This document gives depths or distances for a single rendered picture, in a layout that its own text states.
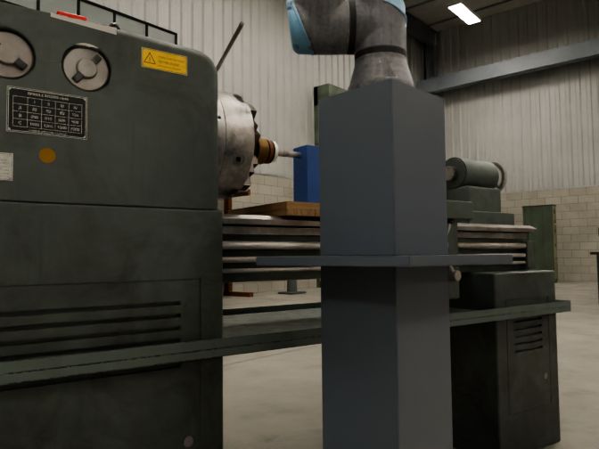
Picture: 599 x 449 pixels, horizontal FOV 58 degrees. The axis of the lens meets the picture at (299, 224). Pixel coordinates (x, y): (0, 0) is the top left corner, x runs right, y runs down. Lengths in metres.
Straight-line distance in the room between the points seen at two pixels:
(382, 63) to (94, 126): 0.63
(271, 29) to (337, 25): 11.07
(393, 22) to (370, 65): 0.11
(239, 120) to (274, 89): 10.40
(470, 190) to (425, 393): 1.24
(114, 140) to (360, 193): 0.54
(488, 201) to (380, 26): 1.26
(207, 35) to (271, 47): 1.81
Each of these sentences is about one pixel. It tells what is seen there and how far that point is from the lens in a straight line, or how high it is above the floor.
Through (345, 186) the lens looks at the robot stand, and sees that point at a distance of 1.14.
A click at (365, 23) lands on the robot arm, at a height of 1.25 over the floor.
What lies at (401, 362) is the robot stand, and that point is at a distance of 1.09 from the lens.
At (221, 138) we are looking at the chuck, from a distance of 1.46.
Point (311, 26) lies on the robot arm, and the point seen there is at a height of 1.24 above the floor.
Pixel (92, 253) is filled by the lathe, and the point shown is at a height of 0.76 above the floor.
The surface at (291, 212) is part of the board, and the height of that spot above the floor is 0.87.
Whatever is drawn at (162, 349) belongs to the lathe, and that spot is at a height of 0.55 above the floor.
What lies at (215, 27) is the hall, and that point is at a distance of 11.08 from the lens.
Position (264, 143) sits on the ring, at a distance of 1.66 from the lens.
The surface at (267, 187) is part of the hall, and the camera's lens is 11.19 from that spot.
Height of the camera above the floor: 0.75
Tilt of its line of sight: 3 degrees up
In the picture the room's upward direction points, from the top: 1 degrees counter-clockwise
